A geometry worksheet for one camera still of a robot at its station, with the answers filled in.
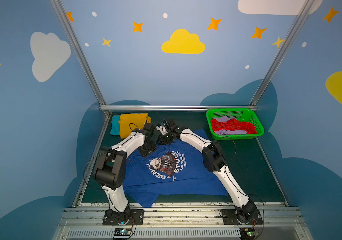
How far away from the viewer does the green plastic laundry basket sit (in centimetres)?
101

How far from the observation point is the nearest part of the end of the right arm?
817 millimetres

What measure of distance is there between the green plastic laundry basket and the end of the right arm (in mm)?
289
